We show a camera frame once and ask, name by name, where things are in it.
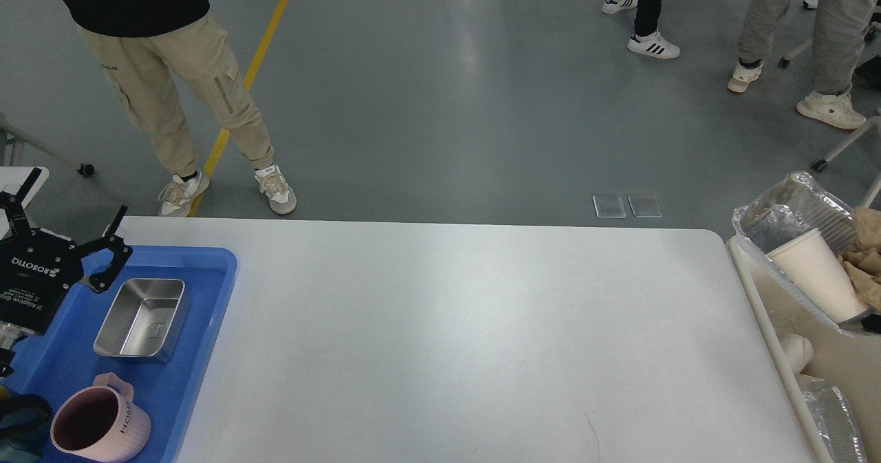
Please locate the white cup inside bin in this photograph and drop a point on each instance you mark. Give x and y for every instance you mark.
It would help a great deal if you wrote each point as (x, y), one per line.
(798, 351)

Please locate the blue plastic tray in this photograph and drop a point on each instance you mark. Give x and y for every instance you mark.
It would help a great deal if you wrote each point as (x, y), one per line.
(61, 362)

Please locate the person in black sweater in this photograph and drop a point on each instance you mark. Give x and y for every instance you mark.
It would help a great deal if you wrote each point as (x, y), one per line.
(140, 45)

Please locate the white side table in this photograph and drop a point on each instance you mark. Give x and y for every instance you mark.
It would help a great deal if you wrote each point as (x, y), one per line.
(21, 184)

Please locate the brown paper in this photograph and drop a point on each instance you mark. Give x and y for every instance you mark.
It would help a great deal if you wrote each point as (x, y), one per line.
(862, 262)

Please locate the person in black trousers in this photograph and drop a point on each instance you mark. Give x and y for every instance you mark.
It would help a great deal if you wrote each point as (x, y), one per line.
(646, 40)

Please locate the person in grey trousers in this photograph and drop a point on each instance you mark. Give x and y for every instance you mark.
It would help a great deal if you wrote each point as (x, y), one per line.
(837, 45)

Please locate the white paper cup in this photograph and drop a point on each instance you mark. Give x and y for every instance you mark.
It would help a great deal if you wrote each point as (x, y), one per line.
(811, 265)

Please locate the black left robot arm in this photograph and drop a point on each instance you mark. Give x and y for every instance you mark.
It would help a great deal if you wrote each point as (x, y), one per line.
(102, 259)

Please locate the teal object at corner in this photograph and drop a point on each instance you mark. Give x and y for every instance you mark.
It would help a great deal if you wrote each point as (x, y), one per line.
(25, 428)

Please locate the stainless steel rectangular container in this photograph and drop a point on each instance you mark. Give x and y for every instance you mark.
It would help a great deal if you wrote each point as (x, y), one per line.
(144, 321)

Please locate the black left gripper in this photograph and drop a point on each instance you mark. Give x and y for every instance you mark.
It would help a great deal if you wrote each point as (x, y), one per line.
(31, 281)

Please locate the white chair frame right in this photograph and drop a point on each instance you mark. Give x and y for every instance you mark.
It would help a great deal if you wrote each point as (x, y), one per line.
(870, 196)

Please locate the pink ribbed mug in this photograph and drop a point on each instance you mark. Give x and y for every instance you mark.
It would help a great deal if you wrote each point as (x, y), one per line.
(102, 422)

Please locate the aluminium foil tray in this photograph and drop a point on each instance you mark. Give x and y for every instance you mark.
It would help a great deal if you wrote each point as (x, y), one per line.
(789, 209)

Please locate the beige plastic bin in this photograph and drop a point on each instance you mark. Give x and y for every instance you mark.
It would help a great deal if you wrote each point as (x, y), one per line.
(850, 362)

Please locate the foil tray inside bin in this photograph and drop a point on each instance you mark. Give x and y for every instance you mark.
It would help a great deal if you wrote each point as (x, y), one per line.
(833, 417)

